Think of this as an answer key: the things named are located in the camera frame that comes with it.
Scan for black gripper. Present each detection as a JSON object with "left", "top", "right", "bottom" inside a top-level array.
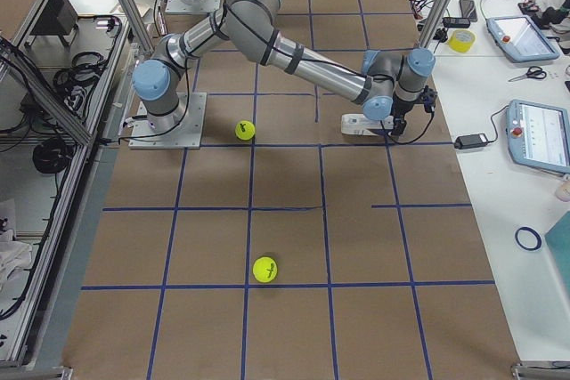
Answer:
[{"left": 391, "top": 101, "right": 412, "bottom": 135}]

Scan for clear tennis ball can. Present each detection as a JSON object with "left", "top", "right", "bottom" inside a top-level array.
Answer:
[{"left": 340, "top": 114, "right": 394, "bottom": 136}]

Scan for tennis ball by base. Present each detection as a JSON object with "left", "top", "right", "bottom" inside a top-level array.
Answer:
[{"left": 234, "top": 120, "right": 256, "bottom": 141}]

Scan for black power brick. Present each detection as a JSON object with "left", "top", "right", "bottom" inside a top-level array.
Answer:
[{"left": 453, "top": 133, "right": 490, "bottom": 150}]

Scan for yellow tape roll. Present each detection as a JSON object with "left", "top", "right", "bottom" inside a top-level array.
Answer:
[{"left": 448, "top": 29, "right": 476, "bottom": 53}]

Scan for black smartphone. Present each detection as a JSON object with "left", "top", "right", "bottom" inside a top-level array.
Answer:
[{"left": 459, "top": 0, "right": 478, "bottom": 22}]

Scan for near teach pendant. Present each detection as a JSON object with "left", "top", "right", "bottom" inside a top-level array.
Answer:
[{"left": 506, "top": 100, "right": 569, "bottom": 174}]

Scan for teach pendant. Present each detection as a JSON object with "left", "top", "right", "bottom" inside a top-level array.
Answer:
[
  {"left": 485, "top": 15, "right": 559, "bottom": 63},
  {"left": 506, "top": 100, "right": 569, "bottom": 174}
]

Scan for scissors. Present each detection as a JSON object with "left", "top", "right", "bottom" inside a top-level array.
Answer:
[{"left": 509, "top": 66, "right": 547, "bottom": 82}]

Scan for far teach pendant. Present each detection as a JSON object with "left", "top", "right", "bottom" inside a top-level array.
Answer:
[{"left": 485, "top": 15, "right": 559, "bottom": 63}]

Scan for teal box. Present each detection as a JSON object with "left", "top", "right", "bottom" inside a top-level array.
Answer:
[{"left": 545, "top": 212, "right": 570, "bottom": 294}]

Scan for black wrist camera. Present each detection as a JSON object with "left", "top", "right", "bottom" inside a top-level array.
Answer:
[{"left": 419, "top": 85, "right": 437, "bottom": 115}]

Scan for blue tape ring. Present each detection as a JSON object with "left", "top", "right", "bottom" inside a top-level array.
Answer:
[{"left": 514, "top": 226, "right": 543, "bottom": 252}]

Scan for tennis ball near camera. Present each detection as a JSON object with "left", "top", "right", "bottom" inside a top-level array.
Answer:
[{"left": 252, "top": 255, "right": 278, "bottom": 284}]

